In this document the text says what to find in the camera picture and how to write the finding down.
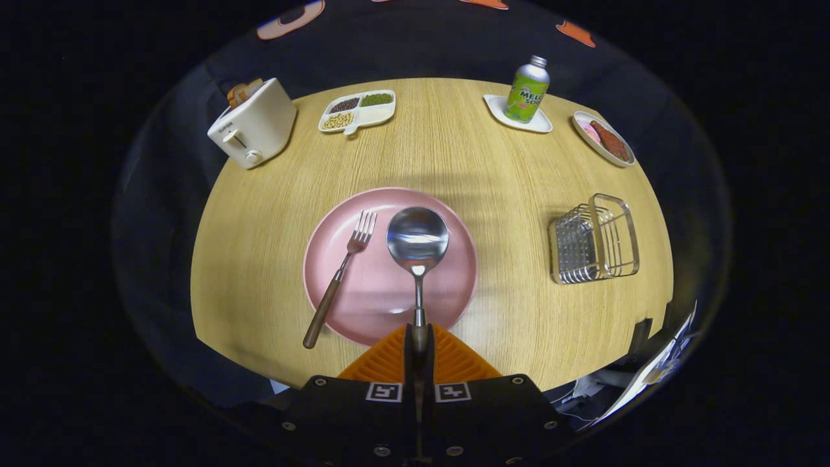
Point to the pile of red beans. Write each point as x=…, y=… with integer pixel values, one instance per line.
x=343, y=104

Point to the black bracket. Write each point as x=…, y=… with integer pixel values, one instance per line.
x=642, y=332

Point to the white oval food plate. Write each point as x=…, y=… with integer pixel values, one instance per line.
x=595, y=150

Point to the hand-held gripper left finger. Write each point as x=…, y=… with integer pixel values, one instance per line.
x=410, y=357

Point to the pile of green beans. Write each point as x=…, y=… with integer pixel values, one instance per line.
x=377, y=99

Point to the white square coaster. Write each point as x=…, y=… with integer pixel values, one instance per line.
x=496, y=107

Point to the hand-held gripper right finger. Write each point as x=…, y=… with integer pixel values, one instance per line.
x=428, y=357

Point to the pink ham slice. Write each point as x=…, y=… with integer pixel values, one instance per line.
x=591, y=133

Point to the brown toast slice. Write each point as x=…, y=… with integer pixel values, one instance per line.
x=254, y=86
x=238, y=96

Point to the cream white toaster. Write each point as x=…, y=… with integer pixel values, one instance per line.
x=259, y=126

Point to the brown meat piece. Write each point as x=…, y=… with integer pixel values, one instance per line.
x=609, y=141

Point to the green soda bottle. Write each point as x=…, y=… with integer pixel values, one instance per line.
x=526, y=97

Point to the pink round plate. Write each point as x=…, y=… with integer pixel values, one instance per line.
x=376, y=298

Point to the white divided tray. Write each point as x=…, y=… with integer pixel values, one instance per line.
x=376, y=115

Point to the pile of yellow beans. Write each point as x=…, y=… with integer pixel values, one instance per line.
x=338, y=120

